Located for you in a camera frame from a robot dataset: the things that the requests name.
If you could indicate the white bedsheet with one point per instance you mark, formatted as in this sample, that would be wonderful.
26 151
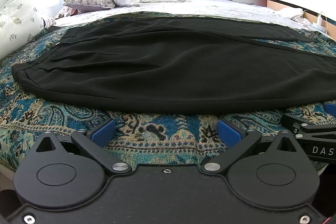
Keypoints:
210 7

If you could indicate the wooden bed side rail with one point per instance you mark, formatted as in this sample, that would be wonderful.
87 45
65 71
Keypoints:
294 5

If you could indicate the crumpled white cloth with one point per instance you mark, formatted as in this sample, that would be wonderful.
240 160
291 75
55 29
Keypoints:
291 14

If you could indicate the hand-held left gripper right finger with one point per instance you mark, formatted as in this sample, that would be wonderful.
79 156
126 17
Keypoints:
229 132

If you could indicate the pale floral duvet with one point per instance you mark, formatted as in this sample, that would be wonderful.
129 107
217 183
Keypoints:
15 22

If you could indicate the blue paisley blanket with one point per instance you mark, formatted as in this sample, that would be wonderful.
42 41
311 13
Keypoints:
157 132

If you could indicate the small patterned cushion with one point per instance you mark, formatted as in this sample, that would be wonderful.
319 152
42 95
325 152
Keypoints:
65 12

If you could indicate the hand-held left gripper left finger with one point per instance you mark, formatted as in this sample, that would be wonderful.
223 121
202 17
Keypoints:
105 130

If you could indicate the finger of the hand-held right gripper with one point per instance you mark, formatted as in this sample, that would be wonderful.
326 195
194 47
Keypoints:
331 109
309 121

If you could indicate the black pants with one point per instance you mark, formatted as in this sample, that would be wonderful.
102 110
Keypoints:
157 69

